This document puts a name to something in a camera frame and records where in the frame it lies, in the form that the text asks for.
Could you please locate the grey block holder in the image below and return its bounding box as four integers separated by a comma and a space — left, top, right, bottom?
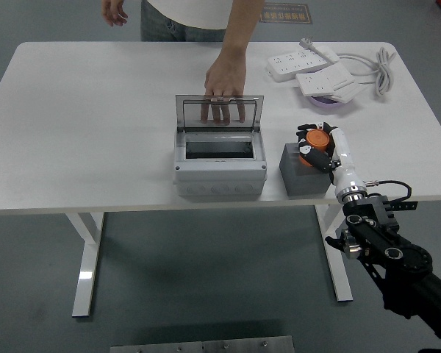
279, 142, 334, 198

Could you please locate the orange cylindrical battery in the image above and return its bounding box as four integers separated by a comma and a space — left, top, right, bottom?
298, 129, 331, 168

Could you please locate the grey plastic electrical box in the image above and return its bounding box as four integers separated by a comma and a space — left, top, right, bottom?
172, 126, 268, 198

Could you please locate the grey metal plate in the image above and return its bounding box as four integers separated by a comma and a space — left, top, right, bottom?
110, 335, 295, 353

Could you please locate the person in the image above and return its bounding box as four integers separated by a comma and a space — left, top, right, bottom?
140, 0, 237, 43

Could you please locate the white power cord with plug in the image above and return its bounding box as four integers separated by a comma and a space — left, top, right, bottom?
298, 34, 397, 99

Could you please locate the white square socket panel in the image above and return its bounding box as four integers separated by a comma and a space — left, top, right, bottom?
329, 81, 368, 104
295, 69, 356, 98

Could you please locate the purple round bowl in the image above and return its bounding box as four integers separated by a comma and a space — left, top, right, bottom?
307, 93, 349, 110

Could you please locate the brown floor sign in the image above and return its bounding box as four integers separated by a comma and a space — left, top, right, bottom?
259, 2, 313, 26

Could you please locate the person's left hand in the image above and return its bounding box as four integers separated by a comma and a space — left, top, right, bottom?
200, 54, 248, 126

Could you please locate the white table leg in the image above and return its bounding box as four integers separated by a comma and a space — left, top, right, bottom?
65, 212, 106, 318
314, 204, 355, 303

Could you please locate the white long power strip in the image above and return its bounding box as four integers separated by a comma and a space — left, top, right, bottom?
266, 49, 334, 83

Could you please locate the black perforated bracket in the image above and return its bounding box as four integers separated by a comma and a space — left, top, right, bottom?
387, 201, 419, 212

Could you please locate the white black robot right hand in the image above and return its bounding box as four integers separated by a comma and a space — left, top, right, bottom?
295, 121, 367, 196

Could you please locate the transparent hinged box lid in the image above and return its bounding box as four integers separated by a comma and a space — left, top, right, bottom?
175, 94, 265, 133

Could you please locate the person's right hand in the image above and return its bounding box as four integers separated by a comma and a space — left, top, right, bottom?
101, 0, 129, 27

